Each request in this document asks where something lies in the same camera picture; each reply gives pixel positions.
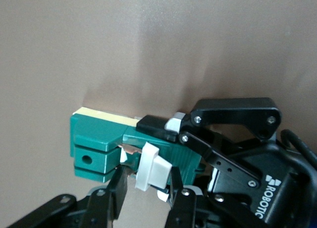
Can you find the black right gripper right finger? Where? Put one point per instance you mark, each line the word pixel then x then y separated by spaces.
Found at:
pixel 182 210

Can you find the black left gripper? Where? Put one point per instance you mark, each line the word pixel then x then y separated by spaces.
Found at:
pixel 284 188

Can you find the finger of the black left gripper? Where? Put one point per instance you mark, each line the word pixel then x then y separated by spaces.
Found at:
pixel 235 111

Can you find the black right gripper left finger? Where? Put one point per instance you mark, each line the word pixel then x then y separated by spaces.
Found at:
pixel 99 208

